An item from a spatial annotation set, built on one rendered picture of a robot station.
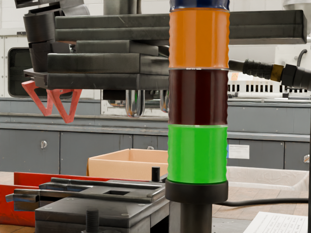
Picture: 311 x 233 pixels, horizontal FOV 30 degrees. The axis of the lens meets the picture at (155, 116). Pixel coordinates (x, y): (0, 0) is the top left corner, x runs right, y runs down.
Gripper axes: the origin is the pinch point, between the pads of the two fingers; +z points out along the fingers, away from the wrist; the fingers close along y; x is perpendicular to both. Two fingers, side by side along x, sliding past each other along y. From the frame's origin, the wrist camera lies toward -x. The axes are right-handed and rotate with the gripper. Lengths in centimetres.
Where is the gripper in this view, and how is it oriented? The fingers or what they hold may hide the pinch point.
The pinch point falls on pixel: (57, 114)
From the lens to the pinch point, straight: 113.8
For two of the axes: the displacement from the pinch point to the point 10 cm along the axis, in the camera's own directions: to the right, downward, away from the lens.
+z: 1.4, 9.5, 2.6
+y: -5.7, -1.4, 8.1
